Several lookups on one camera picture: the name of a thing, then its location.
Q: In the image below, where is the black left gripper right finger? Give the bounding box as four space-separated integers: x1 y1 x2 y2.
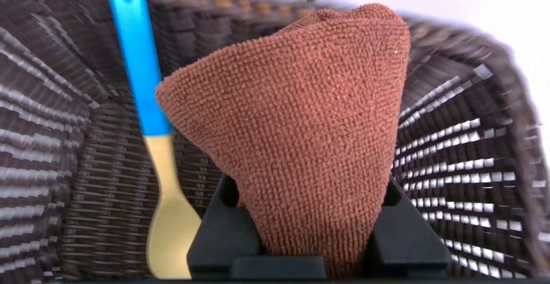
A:
370 177 452 278

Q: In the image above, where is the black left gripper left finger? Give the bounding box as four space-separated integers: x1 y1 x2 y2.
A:
187 174 263 278

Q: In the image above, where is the yellow spoon with blue handle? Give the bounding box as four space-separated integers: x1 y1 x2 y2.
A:
106 0 202 279

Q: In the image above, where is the brown towel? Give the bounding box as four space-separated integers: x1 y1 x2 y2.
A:
155 3 412 278

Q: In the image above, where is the dark brown wicker basket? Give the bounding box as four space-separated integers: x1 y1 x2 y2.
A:
0 0 550 281

